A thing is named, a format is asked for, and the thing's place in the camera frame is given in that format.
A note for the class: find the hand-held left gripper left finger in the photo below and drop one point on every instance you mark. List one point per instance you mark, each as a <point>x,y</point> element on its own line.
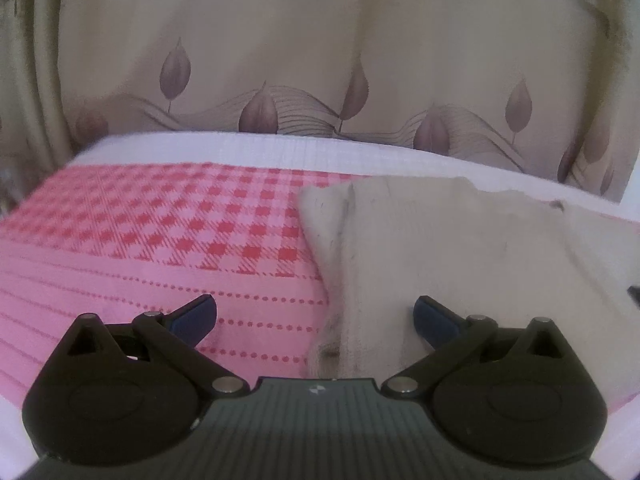
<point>196,316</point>

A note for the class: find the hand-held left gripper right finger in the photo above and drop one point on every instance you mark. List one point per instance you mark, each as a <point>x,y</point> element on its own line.
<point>431,316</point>

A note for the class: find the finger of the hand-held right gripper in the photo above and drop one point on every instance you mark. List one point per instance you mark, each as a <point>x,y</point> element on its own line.
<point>635,294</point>

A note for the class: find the beige knit sweater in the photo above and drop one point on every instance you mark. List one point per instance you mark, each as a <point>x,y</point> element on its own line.
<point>450,260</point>

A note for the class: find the pink checked bed sheet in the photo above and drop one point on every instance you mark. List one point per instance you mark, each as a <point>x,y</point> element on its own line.
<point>150,220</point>

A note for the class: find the beige leaf print curtain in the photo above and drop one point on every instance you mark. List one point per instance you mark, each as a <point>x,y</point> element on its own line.
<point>300,35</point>

